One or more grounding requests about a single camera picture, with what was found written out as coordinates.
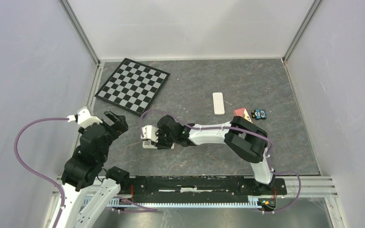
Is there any white slim remote control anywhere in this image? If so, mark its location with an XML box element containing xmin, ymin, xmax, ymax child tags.
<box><xmin>142</xmin><ymin>140</ymin><xmax>174</xmax><ymax>150</ymax></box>

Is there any white remote with dark buttons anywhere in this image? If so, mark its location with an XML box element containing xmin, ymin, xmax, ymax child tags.
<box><xmin>212</xmin><ymin>92</ymin><xmax>225</xmax><ymax>115</ymax></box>

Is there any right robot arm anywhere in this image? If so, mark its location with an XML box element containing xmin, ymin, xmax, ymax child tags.
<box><xmin>156</xmin><ymin>115</ymin><xmax>275</xmax><ymax>194</ymax></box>

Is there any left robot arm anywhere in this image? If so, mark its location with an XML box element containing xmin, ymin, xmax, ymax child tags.
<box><xmin>52</xmin><ymin>107</ymin><xmax>130</xmax><ymax>228</ymax></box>

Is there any black white chessboard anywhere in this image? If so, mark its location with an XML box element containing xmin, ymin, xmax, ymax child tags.
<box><xmin>95</xmin><ymin>58</ymin><xmax>171</xmax><ymax>116</ymax></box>

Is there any red playing card box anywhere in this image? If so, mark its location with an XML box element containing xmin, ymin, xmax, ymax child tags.
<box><xmin>234</xmin><ymin>107</ymin><xmax>252</xmax><ymax>122</ymax></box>

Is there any blue owl figurine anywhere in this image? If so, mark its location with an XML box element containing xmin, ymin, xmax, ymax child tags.
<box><xmin>251</xmin><ymin>109</ymin><xmax>267</xmax><ymax>120</ymax></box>

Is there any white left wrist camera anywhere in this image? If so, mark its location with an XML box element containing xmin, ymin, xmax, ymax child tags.
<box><xmin>67</xmin><ymin>106</ymin><xmax>103</xmax><ymax>129</ymax></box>

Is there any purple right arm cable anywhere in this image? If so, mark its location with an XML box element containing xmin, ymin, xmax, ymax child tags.
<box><xmin>138</xmin><ymin>110</ymin><xmax>302</xmax><ymax>214</ymax></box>

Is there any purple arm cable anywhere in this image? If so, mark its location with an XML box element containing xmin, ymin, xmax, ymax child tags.
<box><xmin>13</xmin><ymin>117</ymin><xmax>70</xmax><ymax>228</ymax></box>
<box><xmin>138</xmin><ymin>110</ymin><xmax>302</xmax><ymax>214</ymax></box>

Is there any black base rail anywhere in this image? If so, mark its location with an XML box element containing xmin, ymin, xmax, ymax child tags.
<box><xmin>119</xmin><ymin>176</ymin><xmax>288</xmax><ymax>203</ymax></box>

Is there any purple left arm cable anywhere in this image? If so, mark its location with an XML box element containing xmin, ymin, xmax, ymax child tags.
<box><xmin>13</xmin><ymin>117</ymin><xmax>70</xmax><ymax>228</ymax></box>

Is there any white cable duct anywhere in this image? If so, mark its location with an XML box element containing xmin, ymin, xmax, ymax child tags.
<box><xmin>77</xmin><ymin>195</ymin><xmax>276</xmax><ymax>209</ymax></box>

